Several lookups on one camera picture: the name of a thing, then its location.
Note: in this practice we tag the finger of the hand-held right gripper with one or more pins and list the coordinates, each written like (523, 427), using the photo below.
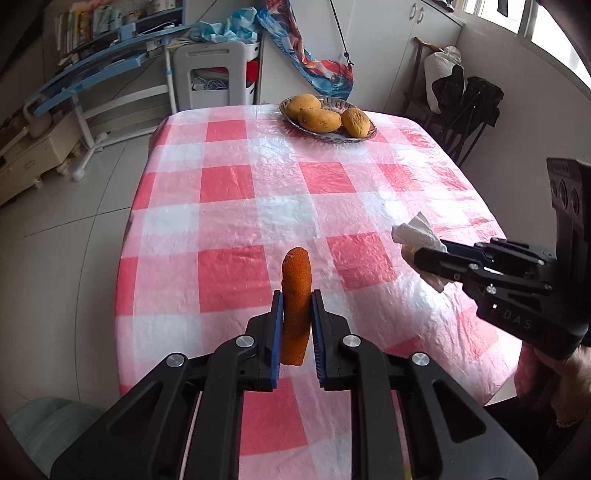
(443, 265)
(508, 254)

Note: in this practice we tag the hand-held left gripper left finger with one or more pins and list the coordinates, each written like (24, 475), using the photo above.
(277, 337)

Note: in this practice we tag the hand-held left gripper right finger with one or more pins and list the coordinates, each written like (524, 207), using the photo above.
(319, 341)

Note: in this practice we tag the white tissue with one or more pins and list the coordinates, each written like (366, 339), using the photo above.
(418, 230)

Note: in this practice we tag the orange carrot piece rounded end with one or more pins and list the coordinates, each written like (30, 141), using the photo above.
(295, 286)

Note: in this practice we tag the person's right hand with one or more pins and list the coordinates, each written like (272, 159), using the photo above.
(575, 374)

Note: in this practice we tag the pink checkered tablecloth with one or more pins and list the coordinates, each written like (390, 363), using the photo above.
(277, 194)

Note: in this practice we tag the black folding chair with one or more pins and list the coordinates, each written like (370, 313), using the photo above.
(480, 101)

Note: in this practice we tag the person's dark trousers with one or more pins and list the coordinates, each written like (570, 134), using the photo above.
(521, 438)

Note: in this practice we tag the round speckled yellow mango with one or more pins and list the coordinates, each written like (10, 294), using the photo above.
(355, 122)

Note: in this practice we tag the dark woven fruit basket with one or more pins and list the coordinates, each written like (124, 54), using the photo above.
(323, 137)

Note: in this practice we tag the dark wooden chair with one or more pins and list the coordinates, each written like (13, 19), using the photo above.
(418, 78)

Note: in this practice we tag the long yellow mango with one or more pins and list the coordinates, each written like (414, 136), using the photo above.
(321, 121)

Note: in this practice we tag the white stuffed bag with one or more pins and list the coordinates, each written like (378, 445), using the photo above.
(438, 64)

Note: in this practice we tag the yellow mango with dark tip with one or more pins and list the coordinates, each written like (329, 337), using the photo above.
(302, 105)

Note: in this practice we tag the white cabinet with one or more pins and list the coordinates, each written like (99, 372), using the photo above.
(392, 46)

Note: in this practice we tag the colourful printed bag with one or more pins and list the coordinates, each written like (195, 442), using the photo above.
(318, 69)

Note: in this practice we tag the black hanging garment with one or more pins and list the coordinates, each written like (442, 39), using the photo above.
(502, 6)

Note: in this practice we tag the pale green chair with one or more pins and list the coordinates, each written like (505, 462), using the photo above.
(51, 438)

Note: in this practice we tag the white storage box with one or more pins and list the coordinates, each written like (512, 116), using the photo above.
(253, 53)

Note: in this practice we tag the white plastic stool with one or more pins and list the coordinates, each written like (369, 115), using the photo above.
(207, 55)

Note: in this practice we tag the cream television cabinet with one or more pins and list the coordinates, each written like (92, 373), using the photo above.
(37, 157)

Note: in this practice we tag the light blue cloth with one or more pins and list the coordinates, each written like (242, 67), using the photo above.
(221, 30)

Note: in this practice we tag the beige kettlebell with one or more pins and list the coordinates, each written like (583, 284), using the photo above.
(39, 124)

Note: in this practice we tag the blue study desk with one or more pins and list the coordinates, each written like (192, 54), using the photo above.
(92, 60)

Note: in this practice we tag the row of books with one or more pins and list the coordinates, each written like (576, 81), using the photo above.
(78, 27)

